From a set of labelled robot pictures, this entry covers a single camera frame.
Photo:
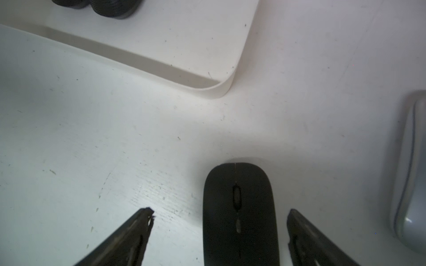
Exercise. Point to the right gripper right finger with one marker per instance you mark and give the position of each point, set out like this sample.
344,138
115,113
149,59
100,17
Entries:
308,246

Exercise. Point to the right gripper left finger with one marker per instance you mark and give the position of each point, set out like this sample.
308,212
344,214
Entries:
127,245

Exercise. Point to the black slim mouse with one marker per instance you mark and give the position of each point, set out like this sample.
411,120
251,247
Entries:
239,220

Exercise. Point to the silver slim mouse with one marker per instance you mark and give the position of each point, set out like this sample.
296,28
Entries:
408,207

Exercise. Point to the white storage box tray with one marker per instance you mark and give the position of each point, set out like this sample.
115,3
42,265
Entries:
193,46

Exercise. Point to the black rounded wireless mouse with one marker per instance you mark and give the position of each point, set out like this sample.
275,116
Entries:
118,9

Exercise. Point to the small black mouse with logo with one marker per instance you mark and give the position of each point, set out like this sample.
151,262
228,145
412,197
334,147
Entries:
75,4

